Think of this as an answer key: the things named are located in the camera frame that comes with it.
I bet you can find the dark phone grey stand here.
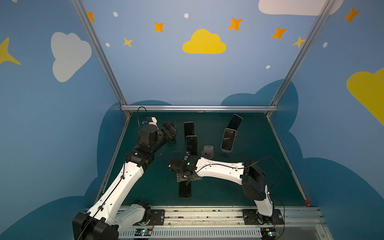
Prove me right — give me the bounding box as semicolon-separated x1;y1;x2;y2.
179;181;192;198

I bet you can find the grey phone stand emptied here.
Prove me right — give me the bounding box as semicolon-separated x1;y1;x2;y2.
201;145;214;160

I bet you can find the white phone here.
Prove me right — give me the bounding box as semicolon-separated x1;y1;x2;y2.
221;128;237;150

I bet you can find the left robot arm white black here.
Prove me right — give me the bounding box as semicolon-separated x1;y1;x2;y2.
72;117;178;240

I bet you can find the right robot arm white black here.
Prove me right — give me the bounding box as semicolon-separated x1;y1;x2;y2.
169;156;274;217

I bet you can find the purple phone back middle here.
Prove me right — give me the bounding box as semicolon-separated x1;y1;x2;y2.
184;122;195;138

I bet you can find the blue phone front middle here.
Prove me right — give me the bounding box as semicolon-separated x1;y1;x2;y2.
186;136;198;156

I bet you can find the grey round stand right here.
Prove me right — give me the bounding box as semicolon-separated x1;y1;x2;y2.
221;149;233;153

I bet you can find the black phone wooden stand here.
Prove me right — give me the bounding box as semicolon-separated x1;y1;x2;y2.
227;114;243;131

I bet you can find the back horizontal aluminium bar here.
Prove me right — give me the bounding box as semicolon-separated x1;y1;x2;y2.
120;105;278;112

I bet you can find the left green circuit board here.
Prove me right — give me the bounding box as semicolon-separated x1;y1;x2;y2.
134;229;153;237

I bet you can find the green circuit board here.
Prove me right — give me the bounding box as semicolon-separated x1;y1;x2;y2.
134;229;153;237
260;228;277;240

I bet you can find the right green circuit board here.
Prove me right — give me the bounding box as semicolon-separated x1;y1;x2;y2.
260;228;277;240

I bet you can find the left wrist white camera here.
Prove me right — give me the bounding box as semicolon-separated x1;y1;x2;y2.
143;117;157;126

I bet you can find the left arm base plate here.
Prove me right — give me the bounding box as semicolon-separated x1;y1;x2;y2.
134;210;165;226

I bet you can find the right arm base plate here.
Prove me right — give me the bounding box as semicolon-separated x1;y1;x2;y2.
242;209;285;226

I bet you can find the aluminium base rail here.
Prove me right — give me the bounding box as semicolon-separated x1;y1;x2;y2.
117;206;332;240

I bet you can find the left aluminium frame post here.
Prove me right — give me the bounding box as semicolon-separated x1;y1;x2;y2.
71;0;127;107

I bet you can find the aluminium frame post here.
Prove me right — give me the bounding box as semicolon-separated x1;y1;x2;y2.
71;0;127;107
270;0;337;111

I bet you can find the right aluminium frame post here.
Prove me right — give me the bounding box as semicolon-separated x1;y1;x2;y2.
270;0;337;111

